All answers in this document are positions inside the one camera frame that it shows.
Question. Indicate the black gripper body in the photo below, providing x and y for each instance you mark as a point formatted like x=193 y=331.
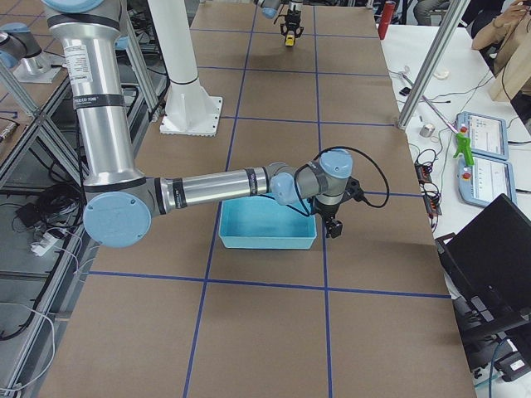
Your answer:
x=327 y=211
x=293 y=10

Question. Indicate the yellow beetle toy car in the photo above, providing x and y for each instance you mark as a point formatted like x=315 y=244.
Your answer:
x=289 y=40

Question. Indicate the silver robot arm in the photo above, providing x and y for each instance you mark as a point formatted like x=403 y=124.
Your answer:
x=121 y=200
x=277 y=8

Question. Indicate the light blue plastic bin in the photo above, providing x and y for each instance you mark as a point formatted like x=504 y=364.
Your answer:
x=262 y=223

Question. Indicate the red cylinder tube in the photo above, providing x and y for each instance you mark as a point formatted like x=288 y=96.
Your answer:
x=386 y=18

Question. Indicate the black orange electronics board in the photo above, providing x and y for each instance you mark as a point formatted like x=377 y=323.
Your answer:
x=431 y=194

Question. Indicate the small silver metal cylinder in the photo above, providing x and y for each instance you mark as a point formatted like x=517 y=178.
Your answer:
x=427 y=130

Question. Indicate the near teach pendant tablet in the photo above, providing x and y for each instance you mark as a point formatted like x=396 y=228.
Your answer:
x=485 y=180

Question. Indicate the teach pendant tablet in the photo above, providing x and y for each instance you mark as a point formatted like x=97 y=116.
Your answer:
x=488 y=135
x=485 y=180

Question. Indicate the reacher grabber tool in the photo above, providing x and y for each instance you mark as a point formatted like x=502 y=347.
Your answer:
x=461 y=134

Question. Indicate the black laptop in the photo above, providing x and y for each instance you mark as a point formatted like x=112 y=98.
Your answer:
x=488 y=261

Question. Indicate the far teach pendant tablet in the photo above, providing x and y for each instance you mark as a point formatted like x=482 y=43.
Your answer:
x=488 y=135

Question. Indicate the seated person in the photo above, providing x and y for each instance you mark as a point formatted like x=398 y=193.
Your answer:
x=508 y=29

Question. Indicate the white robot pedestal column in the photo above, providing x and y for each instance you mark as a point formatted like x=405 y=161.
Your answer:
x=189 y=109

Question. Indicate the aluminium frame post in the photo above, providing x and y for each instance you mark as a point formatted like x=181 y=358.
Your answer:
x=438 y=47

